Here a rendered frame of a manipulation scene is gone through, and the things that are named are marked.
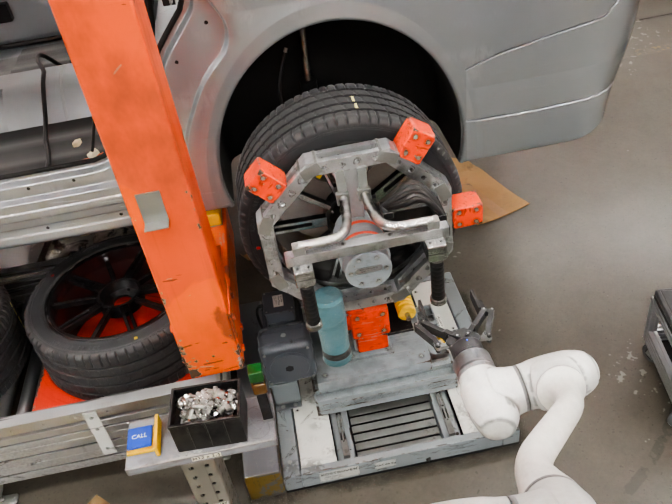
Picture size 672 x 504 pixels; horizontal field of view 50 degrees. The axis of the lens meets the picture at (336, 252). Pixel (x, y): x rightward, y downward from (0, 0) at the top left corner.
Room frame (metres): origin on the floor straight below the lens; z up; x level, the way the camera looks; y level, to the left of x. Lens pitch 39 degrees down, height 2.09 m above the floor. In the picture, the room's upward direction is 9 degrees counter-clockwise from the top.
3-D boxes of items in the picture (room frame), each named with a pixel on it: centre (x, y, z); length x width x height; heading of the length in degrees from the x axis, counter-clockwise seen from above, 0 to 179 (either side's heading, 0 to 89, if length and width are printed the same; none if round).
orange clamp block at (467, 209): (1.64, -0.38, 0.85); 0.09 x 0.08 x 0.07; 93
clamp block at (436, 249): (1.42, -0.25, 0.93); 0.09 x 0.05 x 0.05; 3
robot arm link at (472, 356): (1.08, -0.27, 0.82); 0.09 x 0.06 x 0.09; 93
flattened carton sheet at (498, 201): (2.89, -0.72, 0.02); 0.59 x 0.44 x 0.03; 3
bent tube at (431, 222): (1.50, -0.17, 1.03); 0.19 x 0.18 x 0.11; 3
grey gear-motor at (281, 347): (1.83, 0.22, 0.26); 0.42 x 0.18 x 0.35; 3
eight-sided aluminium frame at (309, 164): (1.61, -0.07, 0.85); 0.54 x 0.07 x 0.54; 93
